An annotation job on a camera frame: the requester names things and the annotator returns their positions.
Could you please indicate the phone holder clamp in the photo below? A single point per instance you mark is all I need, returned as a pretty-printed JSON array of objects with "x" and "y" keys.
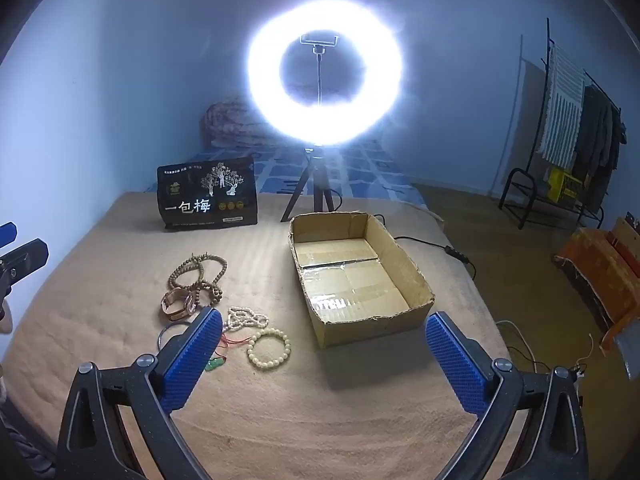
[{"x": 320, "y": 39}]

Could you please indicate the black snack bag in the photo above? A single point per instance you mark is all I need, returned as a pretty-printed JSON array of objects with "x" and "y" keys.
[{"x": 205, "y": 195}]

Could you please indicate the dark hanging clothes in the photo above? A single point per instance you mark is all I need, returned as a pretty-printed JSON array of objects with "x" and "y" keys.
[{"x": 595, "y": 135}]

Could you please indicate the black clothes rack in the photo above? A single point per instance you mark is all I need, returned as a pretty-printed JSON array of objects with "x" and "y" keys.
[{"x": 548, "y": 35}]

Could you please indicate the black tripod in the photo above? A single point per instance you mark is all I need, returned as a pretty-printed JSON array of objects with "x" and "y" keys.
[{"x": 316, "y": 170}]

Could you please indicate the yellow box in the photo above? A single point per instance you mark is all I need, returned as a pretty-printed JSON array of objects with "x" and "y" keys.
[{"x": 562, "y": 185}]

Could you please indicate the rolled patterned blanket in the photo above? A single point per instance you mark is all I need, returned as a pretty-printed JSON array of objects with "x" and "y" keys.
[{"x": 225, "y": 120}]

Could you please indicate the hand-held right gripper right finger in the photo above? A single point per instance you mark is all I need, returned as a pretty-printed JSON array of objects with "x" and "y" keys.
[{"x": 457, "y": 360}]

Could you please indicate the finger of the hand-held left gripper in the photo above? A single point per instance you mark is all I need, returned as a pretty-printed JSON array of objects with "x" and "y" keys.
[
  {"x": 25, "y": 257},
  {"x": 7, "y": 234}
]

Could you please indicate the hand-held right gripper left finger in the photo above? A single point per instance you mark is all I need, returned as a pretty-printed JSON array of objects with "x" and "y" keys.
[{"x": 192, "y": 355}]

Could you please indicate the thin metal bangle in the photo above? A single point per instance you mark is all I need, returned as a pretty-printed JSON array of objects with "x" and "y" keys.
[{"x": 159, "y": 338}]

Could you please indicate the orange cloth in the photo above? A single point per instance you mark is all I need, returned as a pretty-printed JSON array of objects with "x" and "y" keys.
[{"x": 595, "y": 265}]

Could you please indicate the cardboard box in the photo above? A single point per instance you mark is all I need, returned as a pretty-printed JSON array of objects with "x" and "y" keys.
[{"x": 350, "y": 280}]

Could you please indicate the striped towel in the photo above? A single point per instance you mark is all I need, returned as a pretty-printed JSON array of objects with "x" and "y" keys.
[{"x": 560, "y": 110}]

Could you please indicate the dark striped cloth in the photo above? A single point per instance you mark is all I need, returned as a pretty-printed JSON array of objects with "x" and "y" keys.
[{"x": 20, "y": 440}]

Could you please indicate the blue patterned bed sheet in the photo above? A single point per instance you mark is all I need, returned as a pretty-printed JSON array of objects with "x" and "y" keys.
[{"x": 370, "y": 170}]

